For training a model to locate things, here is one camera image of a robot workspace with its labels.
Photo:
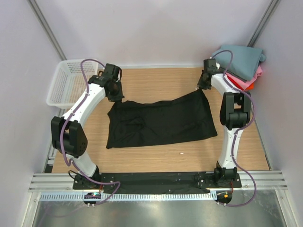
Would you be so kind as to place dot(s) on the white slotted cable duct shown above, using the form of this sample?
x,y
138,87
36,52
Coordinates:
x,y
95,197

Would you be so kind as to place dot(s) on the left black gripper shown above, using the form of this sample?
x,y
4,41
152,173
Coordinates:
x,y
118,97

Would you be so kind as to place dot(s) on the black t shirt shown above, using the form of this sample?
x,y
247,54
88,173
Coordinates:
x,y
187,118

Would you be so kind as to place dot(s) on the white plastic basket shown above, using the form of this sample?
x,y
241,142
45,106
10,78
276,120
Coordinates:
x,y
68,82

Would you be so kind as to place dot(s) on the folded red t shirt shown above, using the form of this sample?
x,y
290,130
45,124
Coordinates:
x,y
236,82

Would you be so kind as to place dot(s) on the folded teal t shirt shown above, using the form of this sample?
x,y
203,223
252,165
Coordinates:
x,y
240,60

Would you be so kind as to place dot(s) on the folded pink t shirt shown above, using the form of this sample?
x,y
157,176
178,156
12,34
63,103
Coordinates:
x,y
257,74

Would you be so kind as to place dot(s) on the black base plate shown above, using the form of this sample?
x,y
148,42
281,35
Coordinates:
x,y
168,183

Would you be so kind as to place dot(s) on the folded orange t shirt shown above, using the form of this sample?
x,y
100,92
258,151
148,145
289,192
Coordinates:
x,y
250,87

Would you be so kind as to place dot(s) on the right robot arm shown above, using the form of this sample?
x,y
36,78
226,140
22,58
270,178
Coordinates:
x,y
234,116

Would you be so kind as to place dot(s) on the folded grey t shirt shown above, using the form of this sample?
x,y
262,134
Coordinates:
x,y
236,76

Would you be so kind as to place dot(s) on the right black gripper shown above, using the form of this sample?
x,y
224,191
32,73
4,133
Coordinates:
x,y
200,85

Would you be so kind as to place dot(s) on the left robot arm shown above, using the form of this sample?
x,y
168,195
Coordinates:
x,y
67,132

